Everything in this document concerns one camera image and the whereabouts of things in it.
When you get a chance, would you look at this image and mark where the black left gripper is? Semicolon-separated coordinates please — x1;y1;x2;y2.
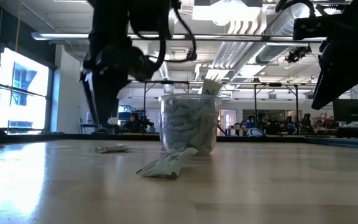
80;40;155;125

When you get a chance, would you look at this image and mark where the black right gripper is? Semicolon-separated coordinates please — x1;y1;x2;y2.
311;12;358;110

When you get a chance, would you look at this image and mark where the black computer monitor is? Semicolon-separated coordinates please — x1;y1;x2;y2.
332;98;358;123

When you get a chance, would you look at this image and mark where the person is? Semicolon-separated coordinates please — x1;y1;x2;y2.
258;112;275;135
121;112;149;133
284;115;298;135

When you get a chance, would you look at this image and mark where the dark background desk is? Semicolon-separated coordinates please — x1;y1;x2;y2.
315;123;358;140

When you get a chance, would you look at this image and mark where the ceiling light strip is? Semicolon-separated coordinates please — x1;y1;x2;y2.
31;31;186;40
265;36;326;44

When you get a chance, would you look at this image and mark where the clear plastic cup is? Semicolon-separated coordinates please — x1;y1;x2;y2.
158;93;223;156

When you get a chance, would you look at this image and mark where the large window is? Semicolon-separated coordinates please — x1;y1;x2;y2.
0;46;54;135

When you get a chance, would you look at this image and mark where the white blue ball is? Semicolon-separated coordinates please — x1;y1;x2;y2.
246;127;265;138

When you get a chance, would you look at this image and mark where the black ceiling camera mount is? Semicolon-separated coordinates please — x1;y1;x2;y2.
285;45;313;64

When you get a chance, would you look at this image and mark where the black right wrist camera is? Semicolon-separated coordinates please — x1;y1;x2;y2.
292;14;327;41

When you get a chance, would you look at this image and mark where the black aluminium table frame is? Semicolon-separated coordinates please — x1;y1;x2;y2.
0;115;358;151

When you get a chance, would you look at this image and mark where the black right camera cable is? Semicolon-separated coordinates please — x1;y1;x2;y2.
274;0;318;19

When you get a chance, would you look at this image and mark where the black camera cable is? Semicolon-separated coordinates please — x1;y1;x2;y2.
274;0;318;19
152;0;198;73

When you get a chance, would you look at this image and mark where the silver ceiling duct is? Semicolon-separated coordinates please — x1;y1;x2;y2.
213;0;319;68

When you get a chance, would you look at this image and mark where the black left camera cable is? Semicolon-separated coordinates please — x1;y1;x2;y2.
152;0;198;73

